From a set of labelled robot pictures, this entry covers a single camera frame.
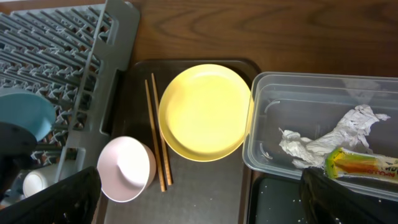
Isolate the white paper napkin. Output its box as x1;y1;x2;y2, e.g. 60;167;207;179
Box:
279;105;390;169

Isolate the yellow round plate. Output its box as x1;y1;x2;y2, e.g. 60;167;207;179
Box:
157;64;252;162

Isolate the yellow orange snack wrapper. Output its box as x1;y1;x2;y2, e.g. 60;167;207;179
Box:
324;147;397;184

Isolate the black waste tray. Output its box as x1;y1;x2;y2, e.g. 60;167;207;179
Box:
246;172;397;223

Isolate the clear plastic waste bin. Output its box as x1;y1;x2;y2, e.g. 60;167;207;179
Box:
242;72;398;202

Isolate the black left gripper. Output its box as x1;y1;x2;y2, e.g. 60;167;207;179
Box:
1;122;37;199

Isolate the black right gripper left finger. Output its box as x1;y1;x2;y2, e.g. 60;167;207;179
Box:
1;167;101;224

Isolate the pink white bowl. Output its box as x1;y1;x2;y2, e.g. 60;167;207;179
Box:
97;136;157;203

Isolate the wooden chopstick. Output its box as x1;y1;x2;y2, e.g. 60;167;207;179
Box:
144;80;167;192
150;72;174;187

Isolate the grey dishwasher rack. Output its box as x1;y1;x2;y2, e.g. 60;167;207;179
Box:
1;0;140;171

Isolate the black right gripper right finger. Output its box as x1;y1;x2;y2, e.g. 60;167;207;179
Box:
299;167;397;224

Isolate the wooden chopstick left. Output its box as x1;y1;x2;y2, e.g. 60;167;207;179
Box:
144;80;167;192

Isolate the wooden chopstick right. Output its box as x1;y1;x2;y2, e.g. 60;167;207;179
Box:
150;72;174;187

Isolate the light blue bowl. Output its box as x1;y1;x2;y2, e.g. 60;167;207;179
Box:
1;88;56;141

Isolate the small white cup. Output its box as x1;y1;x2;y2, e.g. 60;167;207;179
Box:
22;164;58;197

